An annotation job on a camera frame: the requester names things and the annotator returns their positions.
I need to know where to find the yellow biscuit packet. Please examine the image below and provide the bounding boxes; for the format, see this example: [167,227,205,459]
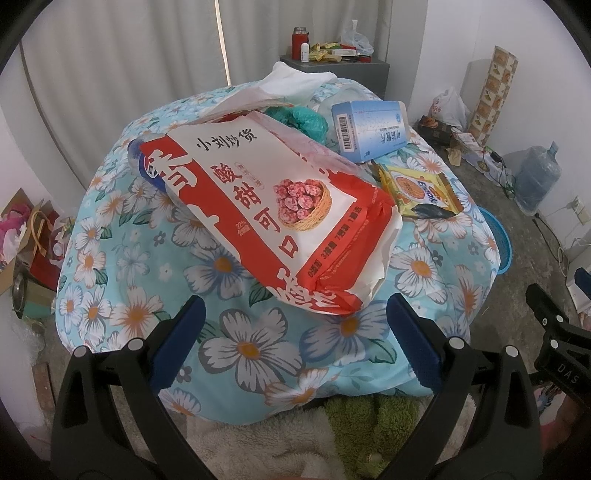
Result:
[376,165,464,219]

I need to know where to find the red white snack bag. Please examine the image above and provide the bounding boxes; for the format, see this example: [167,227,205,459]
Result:
[139,111,402,315]

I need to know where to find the Pepsi plastic bottle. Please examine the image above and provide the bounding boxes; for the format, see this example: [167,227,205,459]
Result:
[127,136,166,193]

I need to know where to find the blue white medicine box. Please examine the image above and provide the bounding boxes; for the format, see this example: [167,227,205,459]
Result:
[332,100,410,164]

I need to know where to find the teal plastic bag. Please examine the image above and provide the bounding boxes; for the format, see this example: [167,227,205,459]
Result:
[264,106,329,144]

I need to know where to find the white cloth rag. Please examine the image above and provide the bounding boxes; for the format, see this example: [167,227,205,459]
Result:
[197,61,338,123]

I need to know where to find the blue mesh trash basket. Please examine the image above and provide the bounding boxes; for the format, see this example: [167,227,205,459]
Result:
[480,207,513,275]

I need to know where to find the floral blue bed quilt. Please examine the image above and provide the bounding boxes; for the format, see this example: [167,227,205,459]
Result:
[54,77,505,423]

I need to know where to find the large water jug on floor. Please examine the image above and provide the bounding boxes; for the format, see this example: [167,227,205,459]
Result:
[514,142,562,216]

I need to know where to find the red gift bag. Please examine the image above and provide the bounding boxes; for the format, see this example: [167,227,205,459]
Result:
[28,208,61,292]

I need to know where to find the dark box on floor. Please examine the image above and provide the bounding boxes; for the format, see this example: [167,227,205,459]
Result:
[417,116,453,147]

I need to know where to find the patterned rolled mat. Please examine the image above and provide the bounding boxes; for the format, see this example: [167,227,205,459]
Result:
[468,46,518,147]

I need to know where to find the grey bedside cabinet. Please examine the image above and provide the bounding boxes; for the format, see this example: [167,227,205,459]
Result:
[280,55,390,99]

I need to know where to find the white curtain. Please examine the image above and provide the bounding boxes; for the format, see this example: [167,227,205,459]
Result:
[18,0,431,186]

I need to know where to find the clear plastic bag on cabinet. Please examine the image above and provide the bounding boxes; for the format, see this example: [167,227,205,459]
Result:
[339,19,374,56]

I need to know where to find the small white bottle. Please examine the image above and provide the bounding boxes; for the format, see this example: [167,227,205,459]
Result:
[300,42,310,63]

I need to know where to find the red thermos bottle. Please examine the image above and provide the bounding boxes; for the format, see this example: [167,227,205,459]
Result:
[291,27,308,61]

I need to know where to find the wall power socket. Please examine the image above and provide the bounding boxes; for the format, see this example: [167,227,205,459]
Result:
[569,196,584,223]

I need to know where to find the white plastic bag by wall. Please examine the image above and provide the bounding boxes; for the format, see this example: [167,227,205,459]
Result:
[429,87,470,131]

